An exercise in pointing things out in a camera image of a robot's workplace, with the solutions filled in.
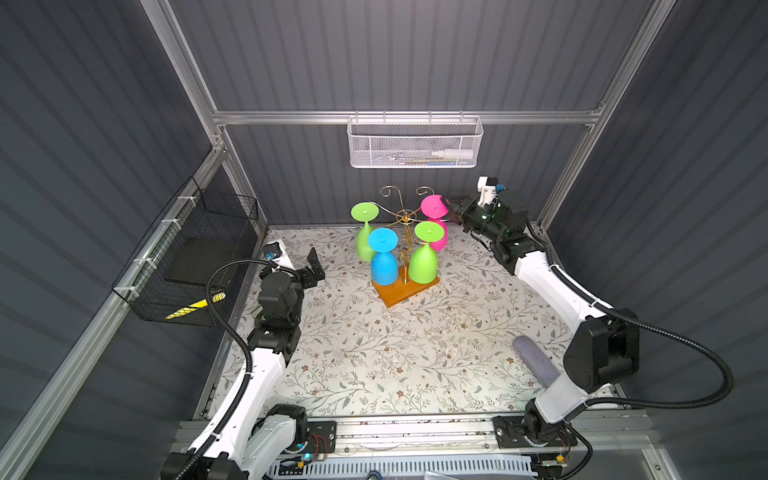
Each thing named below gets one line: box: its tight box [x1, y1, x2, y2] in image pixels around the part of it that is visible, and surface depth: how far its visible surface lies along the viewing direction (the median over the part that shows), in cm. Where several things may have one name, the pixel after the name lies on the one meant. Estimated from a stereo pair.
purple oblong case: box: [512, 335, 561, 388], surface depth 86 cm
